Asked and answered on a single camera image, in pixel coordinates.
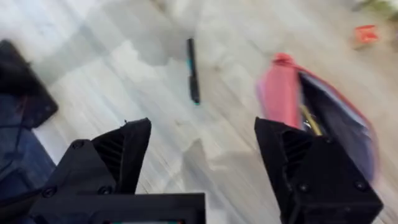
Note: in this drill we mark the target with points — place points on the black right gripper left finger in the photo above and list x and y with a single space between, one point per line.
102 165

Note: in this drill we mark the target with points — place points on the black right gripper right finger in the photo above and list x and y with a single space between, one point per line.
314 177

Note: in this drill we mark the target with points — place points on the pink zip pencil bag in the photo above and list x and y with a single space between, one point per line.
314 99

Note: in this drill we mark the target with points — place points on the black pen with teal band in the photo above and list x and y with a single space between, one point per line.
192 71

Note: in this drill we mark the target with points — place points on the red toy block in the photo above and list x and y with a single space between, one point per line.
366 34

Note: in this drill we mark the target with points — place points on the green board with blocks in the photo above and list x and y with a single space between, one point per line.
377 6

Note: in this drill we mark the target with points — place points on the black rail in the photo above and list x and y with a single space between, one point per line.
21 90

